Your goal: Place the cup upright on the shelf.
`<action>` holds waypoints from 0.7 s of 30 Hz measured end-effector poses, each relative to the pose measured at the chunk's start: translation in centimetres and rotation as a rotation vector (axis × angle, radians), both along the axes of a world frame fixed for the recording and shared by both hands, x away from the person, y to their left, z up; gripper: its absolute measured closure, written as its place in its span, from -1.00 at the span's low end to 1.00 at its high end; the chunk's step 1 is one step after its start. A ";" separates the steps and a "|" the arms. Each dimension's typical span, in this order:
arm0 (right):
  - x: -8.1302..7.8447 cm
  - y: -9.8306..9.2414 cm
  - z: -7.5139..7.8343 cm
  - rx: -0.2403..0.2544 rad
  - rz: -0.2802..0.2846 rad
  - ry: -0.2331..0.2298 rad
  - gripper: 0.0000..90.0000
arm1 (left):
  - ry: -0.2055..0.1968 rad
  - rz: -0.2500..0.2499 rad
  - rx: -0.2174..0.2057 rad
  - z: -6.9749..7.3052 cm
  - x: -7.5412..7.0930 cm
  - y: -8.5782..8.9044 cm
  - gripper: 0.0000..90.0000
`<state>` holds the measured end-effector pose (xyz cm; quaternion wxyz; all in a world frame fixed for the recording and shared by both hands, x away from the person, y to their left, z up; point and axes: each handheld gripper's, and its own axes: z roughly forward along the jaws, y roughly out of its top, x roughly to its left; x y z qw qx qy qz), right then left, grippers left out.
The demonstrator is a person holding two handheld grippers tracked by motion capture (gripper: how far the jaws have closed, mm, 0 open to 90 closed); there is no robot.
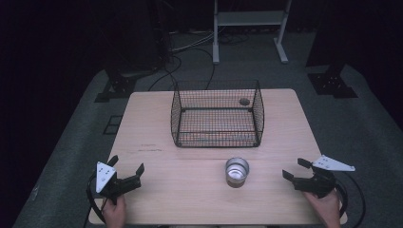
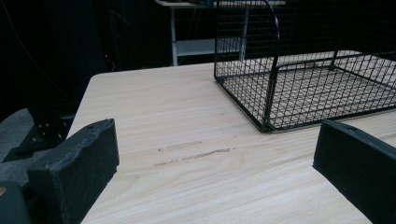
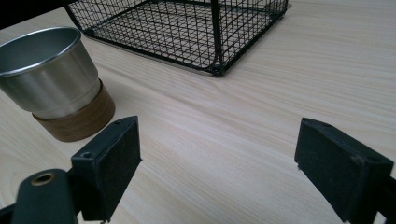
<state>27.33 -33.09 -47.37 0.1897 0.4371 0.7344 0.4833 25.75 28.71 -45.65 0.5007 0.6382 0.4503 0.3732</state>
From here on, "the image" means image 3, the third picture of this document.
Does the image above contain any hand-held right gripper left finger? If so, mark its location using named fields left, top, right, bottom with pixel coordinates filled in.
left=70, top=115, right=143, bottom=223

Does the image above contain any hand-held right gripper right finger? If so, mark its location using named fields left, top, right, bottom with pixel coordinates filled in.
left=293, top=117, right=395, bottom=224

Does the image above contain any steel cup with wooden base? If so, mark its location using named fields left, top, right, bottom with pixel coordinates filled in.
left=0, top=26, right=117, bottom=143

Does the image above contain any black wire basket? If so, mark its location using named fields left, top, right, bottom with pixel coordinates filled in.
left=63, top=0, right=290, bottom=77

